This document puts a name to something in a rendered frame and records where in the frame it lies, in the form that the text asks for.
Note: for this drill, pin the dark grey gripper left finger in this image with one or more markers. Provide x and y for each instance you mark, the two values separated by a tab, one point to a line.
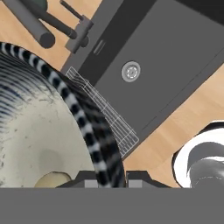
82	177

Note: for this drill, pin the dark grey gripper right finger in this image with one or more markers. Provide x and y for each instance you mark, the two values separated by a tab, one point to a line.
139	176

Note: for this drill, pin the black white patterned bowl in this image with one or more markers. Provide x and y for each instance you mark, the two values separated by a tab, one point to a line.
43	125

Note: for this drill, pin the dark grey sink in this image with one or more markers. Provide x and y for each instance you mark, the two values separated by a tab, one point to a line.
172	58

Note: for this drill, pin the pale cream round item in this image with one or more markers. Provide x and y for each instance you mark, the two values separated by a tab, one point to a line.
52	179

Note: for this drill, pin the white black round object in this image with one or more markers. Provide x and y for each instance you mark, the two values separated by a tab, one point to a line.
201	157

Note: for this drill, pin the dark grey tap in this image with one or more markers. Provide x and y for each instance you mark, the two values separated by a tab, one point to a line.
43	32

